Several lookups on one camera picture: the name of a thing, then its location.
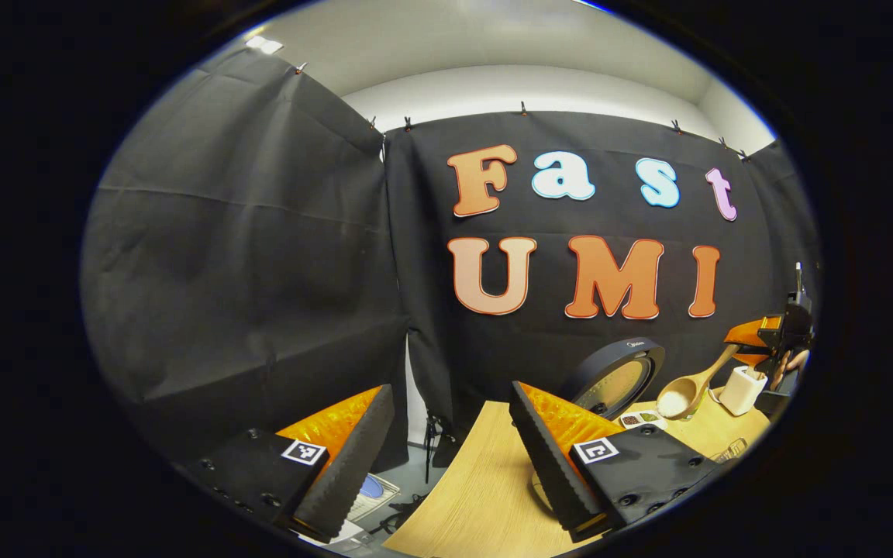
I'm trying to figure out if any black tripod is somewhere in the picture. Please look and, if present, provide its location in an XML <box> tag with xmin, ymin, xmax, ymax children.
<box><xmin>420</xmin><ymin>415</ymin><xmax>457</xmax><ymax>468</ymax></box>

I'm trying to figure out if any white wire basket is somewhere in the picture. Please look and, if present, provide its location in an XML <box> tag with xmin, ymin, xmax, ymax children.
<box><xmin>347</xmin><ymin>473</ymin><xmax>402</xmax><ymax>525</ymax></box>

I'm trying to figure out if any wooden spoon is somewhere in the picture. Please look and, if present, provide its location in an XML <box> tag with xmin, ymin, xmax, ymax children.
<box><xmin>656</xmin><ymin>345</ymin><xmax>742</xmax><ymax>420</ymax></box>

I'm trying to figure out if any black rice cooker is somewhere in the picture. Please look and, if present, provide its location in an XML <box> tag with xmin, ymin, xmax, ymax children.
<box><xmin>559</xmin><ymin>336</ymin><xmax>667</xmax><ymax>421</ymax></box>

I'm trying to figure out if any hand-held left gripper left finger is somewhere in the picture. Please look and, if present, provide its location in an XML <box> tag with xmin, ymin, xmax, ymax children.
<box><xmin>181</xmin><ymin>384</ymin><xmax>397</xmax><ymax>544</ymax></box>

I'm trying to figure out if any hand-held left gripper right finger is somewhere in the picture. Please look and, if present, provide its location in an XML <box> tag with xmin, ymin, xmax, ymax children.
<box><xmin>509</xmin><ymin>381</ymin><xmax>720</xmax><ymax>544</ymax></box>

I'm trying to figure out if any black backdrop cloth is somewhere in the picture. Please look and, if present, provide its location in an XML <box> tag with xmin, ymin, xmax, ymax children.
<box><xmin>81</xmin><ymin>48</ymin><xmax>821</xmax><ymax>466</ymax></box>

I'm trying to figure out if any white divided dish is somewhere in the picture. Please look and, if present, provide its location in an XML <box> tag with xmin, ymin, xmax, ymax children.
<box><xmin>619</xmin><ymin>410</ymin><xmax>668</xmax><ymax>431</ymax></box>

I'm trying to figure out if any white toaster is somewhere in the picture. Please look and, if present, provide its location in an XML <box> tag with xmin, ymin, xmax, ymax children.
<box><xmin>718</xmin><ymin>366</ymin><xmax>769</xmax><ymax>416</ymax></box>

